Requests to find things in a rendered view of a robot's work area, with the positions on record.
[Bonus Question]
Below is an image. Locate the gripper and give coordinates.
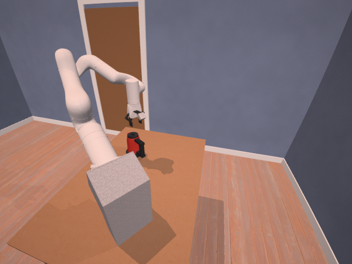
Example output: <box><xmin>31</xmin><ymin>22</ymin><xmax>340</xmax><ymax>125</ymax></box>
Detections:
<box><xmin>125</xmin><ymin>103</ymin><xmax>143</xmax><ymax>127</ymax></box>

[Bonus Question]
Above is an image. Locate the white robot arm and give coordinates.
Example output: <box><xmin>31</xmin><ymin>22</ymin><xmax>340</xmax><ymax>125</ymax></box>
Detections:
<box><xmin>55</xmin><ymin>49</ymin><xmax>145</xmax><ymax>169</ymax></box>

